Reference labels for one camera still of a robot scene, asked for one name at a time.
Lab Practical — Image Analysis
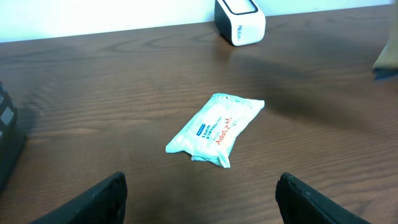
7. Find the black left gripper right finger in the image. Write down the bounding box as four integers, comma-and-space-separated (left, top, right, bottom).
275, 172, 369, 224

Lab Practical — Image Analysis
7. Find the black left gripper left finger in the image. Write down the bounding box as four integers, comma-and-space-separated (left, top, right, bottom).
33, 172, 127, 224

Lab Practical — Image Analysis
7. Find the light teal snack packet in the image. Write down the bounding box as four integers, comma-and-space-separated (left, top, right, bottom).
165, 93, 265, 169

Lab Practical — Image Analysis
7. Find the yellow snack bag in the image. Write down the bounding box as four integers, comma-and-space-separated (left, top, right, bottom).
372, 40, 397, 81

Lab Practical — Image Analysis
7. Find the white barcode scanner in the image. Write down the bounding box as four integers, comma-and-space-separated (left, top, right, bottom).
214, 0, 266, 47

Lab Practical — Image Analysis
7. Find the grey plastic shopping basket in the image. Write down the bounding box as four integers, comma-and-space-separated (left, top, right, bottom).
1, 83, 27, 192

